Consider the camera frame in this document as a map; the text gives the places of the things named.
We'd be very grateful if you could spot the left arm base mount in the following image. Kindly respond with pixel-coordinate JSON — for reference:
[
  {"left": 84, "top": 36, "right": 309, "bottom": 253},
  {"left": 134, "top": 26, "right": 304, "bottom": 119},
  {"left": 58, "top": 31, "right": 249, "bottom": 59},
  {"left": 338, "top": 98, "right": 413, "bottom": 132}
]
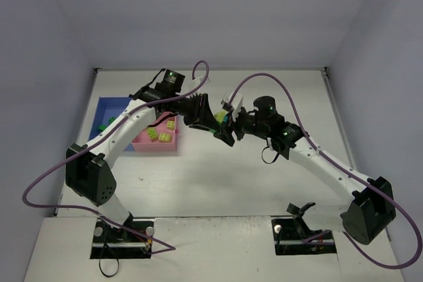
[{"left": 90, "top": 219, "right": 153, "bottom": 260}]

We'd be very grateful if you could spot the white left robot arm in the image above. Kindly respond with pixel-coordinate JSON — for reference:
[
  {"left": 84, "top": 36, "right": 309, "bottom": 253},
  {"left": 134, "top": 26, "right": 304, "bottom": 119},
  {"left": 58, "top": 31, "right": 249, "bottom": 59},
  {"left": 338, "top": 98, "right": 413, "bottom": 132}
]
[{"left": 65, "top": 69, "right": 219, "bottom": 227}]

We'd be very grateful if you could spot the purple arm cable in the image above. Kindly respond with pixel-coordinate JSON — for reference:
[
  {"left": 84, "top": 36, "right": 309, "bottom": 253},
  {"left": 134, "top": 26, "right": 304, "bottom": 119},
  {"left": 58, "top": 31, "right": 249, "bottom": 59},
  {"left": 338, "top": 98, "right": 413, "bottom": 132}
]
[
  {"left": 22, "top": 60, "right": 210, "bottom": 250},
  {"left": 231, "top": 73, "right": 423, "bottom": 269}
]

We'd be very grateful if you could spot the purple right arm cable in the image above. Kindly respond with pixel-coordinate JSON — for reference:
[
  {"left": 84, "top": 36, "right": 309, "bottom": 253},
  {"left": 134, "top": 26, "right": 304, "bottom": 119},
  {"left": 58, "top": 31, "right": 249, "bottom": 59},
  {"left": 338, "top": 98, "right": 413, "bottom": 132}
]
[{"left": 231, "top": 73, "right": 423, "bottom": 269}]

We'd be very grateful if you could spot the lime green lego brick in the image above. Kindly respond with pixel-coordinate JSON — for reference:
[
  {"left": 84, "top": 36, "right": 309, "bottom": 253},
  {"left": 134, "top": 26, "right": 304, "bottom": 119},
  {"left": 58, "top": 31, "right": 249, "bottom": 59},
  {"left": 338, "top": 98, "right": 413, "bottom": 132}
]
[{"left": 146, "top": 127, "right": 159, "bottom": 141}]

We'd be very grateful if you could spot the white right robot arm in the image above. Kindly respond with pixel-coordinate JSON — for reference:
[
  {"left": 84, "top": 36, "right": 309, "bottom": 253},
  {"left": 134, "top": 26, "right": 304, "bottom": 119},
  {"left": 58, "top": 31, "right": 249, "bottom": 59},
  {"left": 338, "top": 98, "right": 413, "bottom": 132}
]
[{"left": 221, "top": 91, "right": 396, "bottom": 245}]

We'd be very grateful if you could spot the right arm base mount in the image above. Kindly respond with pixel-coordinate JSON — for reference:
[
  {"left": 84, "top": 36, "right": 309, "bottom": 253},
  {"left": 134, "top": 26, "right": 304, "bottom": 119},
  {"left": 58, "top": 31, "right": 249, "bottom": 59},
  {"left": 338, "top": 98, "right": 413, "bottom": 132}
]
[{"left": 271, "top": 217, "right": 337, "bottom": 256}]

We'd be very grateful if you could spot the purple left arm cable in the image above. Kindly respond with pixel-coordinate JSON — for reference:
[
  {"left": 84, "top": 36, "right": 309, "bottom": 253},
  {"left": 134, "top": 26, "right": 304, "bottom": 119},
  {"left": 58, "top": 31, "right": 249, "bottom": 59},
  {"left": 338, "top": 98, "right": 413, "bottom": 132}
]
[{"left": 22, "top": 60, "right": 210, "bottom": 250}]

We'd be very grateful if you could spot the yellow printed lego brick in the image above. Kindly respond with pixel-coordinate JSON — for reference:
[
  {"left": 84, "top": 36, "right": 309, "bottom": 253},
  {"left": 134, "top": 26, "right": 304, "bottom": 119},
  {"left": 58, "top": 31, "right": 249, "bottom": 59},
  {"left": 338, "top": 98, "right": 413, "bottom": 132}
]
[{"left": 159, "top": 133, "right": 173, "bottom": 143}]

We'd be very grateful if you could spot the blue plastic bin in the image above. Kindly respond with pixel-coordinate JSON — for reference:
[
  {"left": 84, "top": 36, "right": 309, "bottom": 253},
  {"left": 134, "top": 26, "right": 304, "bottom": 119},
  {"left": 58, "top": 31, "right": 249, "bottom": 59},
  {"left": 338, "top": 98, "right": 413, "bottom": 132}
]
[{"left": 88, "top": 97, "right": 131, "bottom": 141}]

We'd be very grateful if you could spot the pink plastic bin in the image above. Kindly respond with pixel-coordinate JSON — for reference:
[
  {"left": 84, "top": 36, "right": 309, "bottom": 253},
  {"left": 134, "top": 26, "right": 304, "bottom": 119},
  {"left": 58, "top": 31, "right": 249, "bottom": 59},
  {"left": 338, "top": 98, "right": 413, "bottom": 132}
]
[{"left": 131, "top": 112, "right": 179, "bottom": 153}]

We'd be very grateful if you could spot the teal green lego stack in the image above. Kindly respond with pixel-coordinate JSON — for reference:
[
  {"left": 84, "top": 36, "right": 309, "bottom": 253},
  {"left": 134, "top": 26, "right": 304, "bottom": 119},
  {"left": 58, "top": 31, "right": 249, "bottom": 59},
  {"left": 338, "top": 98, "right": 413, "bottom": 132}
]
[{"left": 214, "top": 110, "right": 228, "bottom": 125}]

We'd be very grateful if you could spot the pale yellow lego brick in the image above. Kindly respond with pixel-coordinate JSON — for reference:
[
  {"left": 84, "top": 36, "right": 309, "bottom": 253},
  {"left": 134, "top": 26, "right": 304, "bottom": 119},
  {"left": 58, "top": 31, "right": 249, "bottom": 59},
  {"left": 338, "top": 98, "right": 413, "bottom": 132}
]
[{"left": 166, "top": 120, "right": 176, "bottom": 130}]

